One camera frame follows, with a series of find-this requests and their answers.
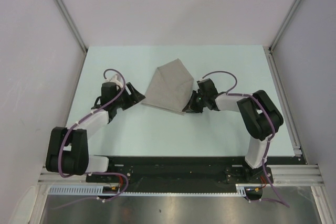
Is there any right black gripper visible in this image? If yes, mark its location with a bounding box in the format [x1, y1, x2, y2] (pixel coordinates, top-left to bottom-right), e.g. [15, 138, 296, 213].
[183, 90, 207, 114]

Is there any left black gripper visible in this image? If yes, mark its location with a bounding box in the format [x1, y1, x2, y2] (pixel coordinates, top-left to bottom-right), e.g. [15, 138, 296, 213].
[112, 82, 144, 111]

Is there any grey cloth napkin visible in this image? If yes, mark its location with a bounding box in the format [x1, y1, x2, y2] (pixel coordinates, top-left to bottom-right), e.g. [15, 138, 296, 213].
[142, 59, 194, 115]

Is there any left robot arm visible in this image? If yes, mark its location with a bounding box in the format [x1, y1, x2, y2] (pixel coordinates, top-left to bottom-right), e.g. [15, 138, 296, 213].
[45, 82, 145, 182]

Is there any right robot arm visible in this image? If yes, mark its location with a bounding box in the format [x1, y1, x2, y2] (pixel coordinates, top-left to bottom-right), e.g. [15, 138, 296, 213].
[183, 79, 284, 183]

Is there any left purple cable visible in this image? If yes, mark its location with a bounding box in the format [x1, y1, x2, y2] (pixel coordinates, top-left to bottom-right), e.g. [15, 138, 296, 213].
[51, 68, 129, 210]

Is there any purple cable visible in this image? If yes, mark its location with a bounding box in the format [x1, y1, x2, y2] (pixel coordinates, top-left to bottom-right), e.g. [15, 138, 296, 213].
[198, 71, 291, 208]
[51, 68, 129, 210]

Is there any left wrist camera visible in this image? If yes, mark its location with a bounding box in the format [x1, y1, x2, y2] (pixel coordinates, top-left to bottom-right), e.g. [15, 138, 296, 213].
[105, 74, 124, 89]

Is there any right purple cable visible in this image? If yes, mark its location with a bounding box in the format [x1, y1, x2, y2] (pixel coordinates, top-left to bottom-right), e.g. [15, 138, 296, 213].
[198, 71, 291, 208]

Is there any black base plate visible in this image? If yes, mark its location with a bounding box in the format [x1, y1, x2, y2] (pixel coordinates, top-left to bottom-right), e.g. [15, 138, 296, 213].
[86, 156, 273, 194]

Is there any right aluminium frame post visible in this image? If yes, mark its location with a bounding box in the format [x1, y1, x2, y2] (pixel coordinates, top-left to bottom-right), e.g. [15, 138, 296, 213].
[268, 0, 303, 54]

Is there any aluminium frame post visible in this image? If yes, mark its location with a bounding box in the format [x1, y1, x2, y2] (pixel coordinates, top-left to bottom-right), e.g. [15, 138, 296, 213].
[268, 0, 303, 54]
[53, 0, 88, 55]

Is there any light blue cable duct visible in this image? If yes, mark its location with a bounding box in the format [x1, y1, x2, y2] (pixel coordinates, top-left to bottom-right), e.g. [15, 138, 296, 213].
[48, 185, 246, 197]

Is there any right side aluminium rail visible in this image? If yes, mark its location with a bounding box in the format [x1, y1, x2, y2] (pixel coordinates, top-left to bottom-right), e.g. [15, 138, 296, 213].
[264, 47, 303, 157]

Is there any aluminium rail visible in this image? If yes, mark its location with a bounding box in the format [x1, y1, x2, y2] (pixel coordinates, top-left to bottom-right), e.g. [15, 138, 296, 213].
[264, 47, 303, 157]
[269, 165, 324, 186]

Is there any front aluminium rail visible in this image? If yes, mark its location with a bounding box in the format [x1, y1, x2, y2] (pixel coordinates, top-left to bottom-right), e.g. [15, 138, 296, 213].
[269, 165, 324, 186]

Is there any left aluminium frame post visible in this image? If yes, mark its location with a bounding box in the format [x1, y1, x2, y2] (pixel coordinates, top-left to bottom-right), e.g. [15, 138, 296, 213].
[53, 0, 88, 55]

